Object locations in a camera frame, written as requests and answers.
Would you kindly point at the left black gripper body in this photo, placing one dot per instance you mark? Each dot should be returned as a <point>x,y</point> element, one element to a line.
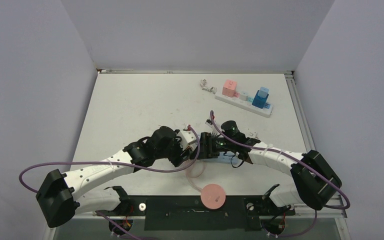
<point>174,152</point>

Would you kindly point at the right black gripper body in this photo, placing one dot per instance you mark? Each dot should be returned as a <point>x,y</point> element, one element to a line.
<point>216,144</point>

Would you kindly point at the pink round disc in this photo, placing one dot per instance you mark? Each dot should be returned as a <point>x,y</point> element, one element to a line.
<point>213,196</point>

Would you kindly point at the small white plug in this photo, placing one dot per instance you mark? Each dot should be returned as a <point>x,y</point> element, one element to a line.
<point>243,96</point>

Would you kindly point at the pink cube adapter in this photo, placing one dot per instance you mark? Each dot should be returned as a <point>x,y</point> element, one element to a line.
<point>229,88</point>

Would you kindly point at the white power strip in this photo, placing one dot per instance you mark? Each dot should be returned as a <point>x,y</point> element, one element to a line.
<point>267,111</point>

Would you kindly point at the dark blue cube adapter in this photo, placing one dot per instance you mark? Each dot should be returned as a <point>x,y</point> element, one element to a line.
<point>259,102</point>

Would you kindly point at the light blue plug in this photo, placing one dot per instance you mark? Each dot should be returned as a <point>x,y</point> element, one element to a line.
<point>263,92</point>

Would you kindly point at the blue power strip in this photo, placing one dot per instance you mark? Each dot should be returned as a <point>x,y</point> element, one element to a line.
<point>226,159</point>

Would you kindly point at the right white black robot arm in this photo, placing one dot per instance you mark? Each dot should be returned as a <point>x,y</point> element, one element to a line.
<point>314,182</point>

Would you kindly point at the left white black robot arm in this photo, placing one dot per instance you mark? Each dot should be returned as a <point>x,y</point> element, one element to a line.
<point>63,195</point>

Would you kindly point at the white flat plug adapter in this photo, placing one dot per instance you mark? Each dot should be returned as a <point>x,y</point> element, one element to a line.
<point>252,134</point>

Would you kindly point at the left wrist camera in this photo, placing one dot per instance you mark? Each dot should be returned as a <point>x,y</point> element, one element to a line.
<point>188,140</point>

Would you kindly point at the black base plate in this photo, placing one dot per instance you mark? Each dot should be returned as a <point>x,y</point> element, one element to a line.
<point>188,213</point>

